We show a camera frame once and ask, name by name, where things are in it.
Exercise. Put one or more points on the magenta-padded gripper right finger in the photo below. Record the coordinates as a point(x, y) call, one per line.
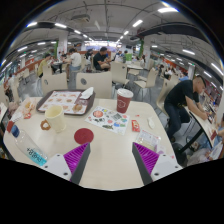
point(165, 165)

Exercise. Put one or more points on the white paper card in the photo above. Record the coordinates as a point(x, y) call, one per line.
point(16, 116)

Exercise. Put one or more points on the white paper napkin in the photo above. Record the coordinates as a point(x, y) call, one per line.
point(87, 93)

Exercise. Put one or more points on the person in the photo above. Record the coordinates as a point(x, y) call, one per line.
point(76, 60)
point(12, 85)
point(128, 57)
point(181, 95)
point(42, 66)
point(100, 60)

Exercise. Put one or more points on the crumpled clear snack bag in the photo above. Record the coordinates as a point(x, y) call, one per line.
point(27, 106)

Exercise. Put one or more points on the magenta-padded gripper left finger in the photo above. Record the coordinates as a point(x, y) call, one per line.
point(56, 165)

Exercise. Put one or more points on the small white packet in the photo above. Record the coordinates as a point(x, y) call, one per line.
point(151, 122)

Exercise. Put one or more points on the group of ceiling lights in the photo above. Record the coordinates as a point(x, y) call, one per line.
point(166, 10)

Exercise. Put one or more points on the ceiling air conditioner unit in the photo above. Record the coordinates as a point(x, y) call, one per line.
point(80, 18)

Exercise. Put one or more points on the dark brown food tray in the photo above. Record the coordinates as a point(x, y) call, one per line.
point(61, 101)

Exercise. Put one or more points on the white sheet with colourful stickers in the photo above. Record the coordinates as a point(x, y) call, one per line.
point(108, 120)

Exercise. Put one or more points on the beige dining table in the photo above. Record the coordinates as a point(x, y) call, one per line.
point(201, 125)

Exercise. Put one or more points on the flat round red coaster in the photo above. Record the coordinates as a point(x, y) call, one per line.
point(83, 136)

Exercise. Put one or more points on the pale pink bag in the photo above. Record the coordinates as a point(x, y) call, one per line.
point(13, 107)

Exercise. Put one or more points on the group of beige chairs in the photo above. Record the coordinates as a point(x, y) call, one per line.
point(118, 71)

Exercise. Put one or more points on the red sauce packet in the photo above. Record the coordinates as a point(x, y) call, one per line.
point(135, 125)
point(27, 116)

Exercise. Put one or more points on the red paper cup with lid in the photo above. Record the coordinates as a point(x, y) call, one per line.
point(124, 101)

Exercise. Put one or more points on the clear plastic packet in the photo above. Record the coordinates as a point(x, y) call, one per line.
point(147, 140)

